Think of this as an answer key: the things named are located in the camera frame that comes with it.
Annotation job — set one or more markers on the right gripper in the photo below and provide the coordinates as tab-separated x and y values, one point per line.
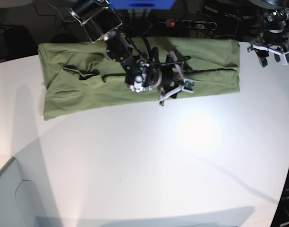
172	77

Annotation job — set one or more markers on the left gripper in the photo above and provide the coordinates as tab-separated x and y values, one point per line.
278	47

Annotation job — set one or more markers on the green T-shirt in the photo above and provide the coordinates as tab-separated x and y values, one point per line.
80	76

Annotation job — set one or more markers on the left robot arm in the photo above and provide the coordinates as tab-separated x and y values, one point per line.
273	31

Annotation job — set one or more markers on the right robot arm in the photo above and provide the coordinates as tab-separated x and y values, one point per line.
144	71

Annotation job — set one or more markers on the black power strip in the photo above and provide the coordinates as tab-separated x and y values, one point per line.
191	24

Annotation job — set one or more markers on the blue box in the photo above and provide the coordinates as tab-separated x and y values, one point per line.
142	4

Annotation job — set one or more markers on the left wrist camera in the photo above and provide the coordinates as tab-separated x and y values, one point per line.
285	58

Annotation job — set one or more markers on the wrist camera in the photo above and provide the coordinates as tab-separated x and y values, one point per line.
188	85
285	58

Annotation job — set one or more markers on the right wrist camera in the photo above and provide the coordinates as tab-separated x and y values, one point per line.
188	85

